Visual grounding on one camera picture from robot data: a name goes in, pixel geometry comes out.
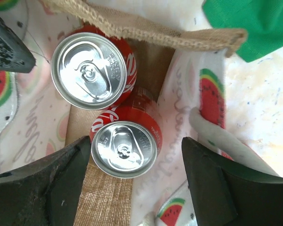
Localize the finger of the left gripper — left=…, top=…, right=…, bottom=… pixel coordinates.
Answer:
left=0, top=18, right=36, bottom=73

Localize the green t-shirt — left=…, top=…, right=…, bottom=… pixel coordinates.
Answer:
left=202, top=0, right=283, bottom=63

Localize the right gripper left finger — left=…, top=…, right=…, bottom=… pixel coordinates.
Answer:
left=0, top=136, right=91, bottom=226

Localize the watermelon print canvas bag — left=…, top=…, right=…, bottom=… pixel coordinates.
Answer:
left=0, top=0, right=281, bottom=226

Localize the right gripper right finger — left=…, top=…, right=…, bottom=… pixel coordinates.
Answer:
left=182, top=137, right=283, bottom=226

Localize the red cola can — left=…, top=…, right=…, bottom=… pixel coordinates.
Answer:
left=90, top=87, right=163, bottom=178
left=50, top=24, right=137, bottom=110

